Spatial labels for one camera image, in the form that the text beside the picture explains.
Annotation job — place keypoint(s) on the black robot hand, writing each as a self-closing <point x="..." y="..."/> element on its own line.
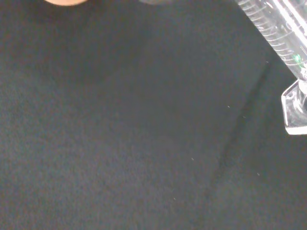
<point x="158" y="1"/>

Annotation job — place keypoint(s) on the black table cloth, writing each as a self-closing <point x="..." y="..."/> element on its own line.
<point x="134" y="124"/>

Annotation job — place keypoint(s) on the person's hand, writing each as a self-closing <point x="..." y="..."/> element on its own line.
<point x="66" y="1"/>

